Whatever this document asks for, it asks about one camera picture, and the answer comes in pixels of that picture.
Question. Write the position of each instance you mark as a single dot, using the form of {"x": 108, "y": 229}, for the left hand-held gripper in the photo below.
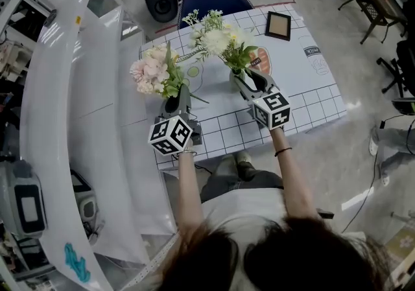
{"x": 170, "y": 135}

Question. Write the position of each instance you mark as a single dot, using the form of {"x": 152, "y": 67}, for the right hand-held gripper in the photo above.
{"x": 272, "y": 111}

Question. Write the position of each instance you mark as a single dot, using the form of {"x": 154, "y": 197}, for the pink flower bouquet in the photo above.
{"x": 149, "y": 69}

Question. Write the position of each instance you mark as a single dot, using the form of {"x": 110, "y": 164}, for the white flower bouquet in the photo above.
{"x": 215, "y": 41}

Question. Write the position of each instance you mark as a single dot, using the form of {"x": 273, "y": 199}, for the person's left forearm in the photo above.
{"x": 189, "y": 192}

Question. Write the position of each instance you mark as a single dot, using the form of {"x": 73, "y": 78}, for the person's right forearm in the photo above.
{"x": 291, "y": 179}

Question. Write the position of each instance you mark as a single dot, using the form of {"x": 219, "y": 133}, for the table with grid tablecloth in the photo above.
{"x": 291, "y": 88}

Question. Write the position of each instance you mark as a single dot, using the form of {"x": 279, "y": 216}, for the black wrist band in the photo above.
{"x": 282, "y": 152}

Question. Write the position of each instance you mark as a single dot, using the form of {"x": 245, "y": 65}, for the person's white shoe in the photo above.
{"x": 227, "y": 160}
{"x": 243, "y": 157}

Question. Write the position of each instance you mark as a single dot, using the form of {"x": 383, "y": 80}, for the blue chair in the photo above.
{"x": 214, "y": 1}

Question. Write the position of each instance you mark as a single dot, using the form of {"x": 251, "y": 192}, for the person's grey trousers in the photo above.
{"x": 240, "y": 182}

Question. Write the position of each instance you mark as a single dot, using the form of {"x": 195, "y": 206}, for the white metal shelf rack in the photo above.
{"x": 81, "y": 121}

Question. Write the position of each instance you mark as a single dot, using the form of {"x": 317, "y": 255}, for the person's white shirt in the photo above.
{"x": 246, "y": 205}

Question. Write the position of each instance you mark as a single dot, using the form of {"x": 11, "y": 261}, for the black framed tablet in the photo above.
{"x": 79, "y": 181}

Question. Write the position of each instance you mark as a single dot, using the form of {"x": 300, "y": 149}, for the yellow sticker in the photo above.
{"x": 78, "y": 20}

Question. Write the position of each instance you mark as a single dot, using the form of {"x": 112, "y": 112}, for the small grey device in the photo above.
{"x": 87, "y": 208}

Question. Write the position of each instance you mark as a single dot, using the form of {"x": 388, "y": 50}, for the dark coffee table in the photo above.
{"x": 376, "y": 1}

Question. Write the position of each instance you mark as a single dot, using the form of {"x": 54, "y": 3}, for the black office chair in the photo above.
{"x": 402, "y": 69}

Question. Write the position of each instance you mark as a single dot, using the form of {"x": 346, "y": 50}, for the black device with green trim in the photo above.
{"x": 405, "y": 105}

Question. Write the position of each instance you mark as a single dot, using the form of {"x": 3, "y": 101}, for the grey device with black screen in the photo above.
{"x": 26, "y": 205}

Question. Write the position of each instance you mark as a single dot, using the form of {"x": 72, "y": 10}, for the beige floral mat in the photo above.
{"x": 402, "y": 241}

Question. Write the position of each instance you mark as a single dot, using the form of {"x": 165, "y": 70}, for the dark picture frame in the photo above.
{"x": 278, "y": 25}

